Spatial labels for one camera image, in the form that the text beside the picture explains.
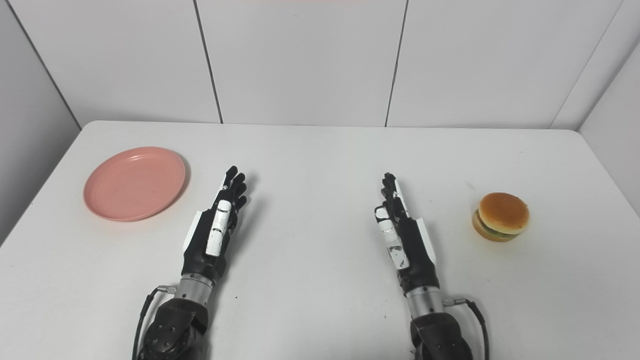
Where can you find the pink round plate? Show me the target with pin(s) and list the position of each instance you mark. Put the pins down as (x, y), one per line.
(135, 183)

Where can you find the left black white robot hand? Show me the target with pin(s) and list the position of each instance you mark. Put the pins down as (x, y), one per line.
(210, 245)

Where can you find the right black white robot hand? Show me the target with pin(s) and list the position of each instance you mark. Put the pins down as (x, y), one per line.
(412, 250)

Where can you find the toy hamburger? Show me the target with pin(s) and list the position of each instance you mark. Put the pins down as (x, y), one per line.
(501, 216)

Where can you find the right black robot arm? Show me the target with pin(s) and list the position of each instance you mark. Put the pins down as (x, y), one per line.
(435, 327)

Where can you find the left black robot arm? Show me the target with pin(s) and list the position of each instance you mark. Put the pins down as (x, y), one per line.
(177, 325)

